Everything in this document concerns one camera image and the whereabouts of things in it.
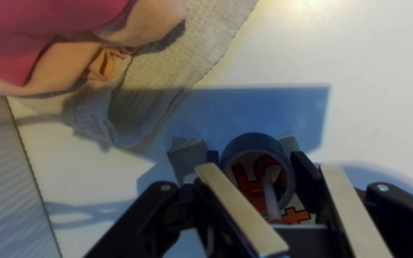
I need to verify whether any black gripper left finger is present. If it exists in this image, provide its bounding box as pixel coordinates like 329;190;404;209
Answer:
84;137;289;258

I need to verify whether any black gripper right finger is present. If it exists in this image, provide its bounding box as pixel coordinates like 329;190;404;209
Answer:
279;136;413;258

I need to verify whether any blue masking tape roll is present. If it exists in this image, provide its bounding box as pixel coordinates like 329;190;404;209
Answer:
219;132;295;222

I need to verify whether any beige cloth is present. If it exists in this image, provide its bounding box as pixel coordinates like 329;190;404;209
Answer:
4;0;260;153

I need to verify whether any pink plush toy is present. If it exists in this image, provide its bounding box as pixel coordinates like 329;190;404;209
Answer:
0;0;187;96

